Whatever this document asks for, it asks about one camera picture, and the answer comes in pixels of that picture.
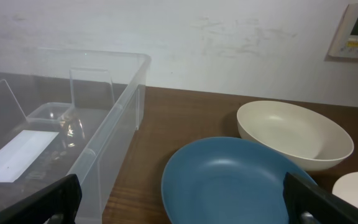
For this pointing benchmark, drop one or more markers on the cream deep bowl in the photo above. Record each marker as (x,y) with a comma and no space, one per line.
(309,139)

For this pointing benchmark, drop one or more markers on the blue bowl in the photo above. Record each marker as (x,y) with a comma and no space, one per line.
(226,180)

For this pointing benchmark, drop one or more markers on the clear plastic storage bin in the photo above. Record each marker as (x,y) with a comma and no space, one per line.
(94,101)

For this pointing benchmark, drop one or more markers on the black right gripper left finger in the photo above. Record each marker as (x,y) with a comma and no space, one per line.
(57,203)

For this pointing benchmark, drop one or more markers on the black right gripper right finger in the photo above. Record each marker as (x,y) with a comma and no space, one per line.
(307,203)

